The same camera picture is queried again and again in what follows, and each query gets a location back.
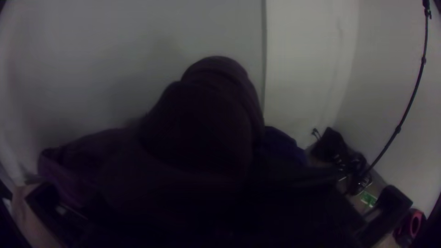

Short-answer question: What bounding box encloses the black t-shirt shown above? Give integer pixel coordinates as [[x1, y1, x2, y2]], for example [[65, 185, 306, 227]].
[[37, 56, 311, 248]]

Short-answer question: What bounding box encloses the black bag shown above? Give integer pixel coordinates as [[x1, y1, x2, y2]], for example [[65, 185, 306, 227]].
[[311, 126, 368, 173]]

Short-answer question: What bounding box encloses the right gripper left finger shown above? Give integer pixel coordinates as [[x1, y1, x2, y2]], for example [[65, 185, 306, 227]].
[[24, 181, 114, 248]]

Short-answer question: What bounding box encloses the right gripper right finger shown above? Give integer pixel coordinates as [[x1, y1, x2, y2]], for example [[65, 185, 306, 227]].
[[272, 184, 368, 248]]

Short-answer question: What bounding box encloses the black tripod stand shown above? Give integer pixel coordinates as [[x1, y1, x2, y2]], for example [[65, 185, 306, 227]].
[[348, 0, 433, 195]]

